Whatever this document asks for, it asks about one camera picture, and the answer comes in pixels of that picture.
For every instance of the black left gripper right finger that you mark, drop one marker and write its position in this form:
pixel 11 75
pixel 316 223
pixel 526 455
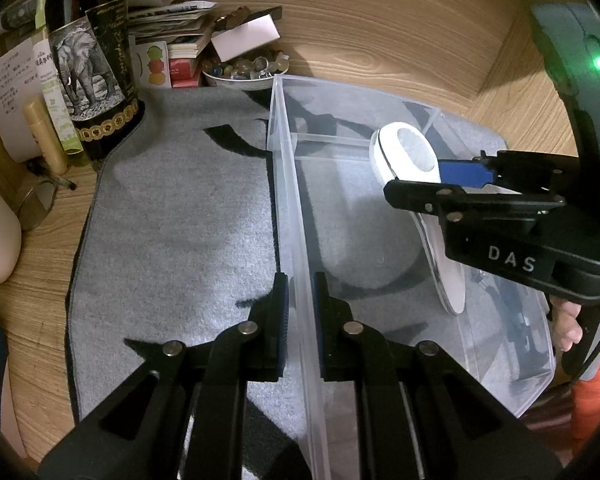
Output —
pixel 420 415

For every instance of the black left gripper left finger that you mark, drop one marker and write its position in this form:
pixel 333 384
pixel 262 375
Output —
pixel 180 414

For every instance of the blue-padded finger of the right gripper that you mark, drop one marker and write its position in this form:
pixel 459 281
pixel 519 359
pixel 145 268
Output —
pixel 469 173

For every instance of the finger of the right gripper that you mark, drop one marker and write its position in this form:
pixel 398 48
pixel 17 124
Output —
pixel 460 198

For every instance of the white handheld massager device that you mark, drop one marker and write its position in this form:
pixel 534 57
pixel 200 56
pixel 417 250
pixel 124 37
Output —
pixel 406 166

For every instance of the clear plastic storage box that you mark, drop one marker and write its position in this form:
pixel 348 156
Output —
pixel 332 218

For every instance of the orange sleeve forearm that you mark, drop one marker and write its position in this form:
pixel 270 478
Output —
pixel 586 412

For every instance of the person's right hand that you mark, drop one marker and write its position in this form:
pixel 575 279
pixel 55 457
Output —
pixel 566 330

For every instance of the grey felt table mat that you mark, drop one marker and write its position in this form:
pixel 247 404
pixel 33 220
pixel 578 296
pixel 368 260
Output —
pixel 181 239

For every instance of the bowl of marbles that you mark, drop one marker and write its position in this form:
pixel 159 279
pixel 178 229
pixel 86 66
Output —
pixel 253 71

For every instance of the eyeglasses on desk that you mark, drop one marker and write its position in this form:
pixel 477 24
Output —
pixel 39 199

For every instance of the beige lip balm tube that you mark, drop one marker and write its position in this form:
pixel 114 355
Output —
pixel 43 131

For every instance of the stack of books and papers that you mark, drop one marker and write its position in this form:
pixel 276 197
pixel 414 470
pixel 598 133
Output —
pixel 188 26

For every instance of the fruit print card box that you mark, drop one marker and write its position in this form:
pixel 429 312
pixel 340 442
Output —
pixel 151 65

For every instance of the green white tube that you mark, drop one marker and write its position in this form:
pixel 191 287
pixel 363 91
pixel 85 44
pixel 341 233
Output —
pixel 51 86

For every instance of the white paper note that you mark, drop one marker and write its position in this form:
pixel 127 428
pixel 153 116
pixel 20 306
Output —
pixel 18 84

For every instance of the dark wine bottle elephant label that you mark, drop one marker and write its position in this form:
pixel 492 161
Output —
pixel 89 43

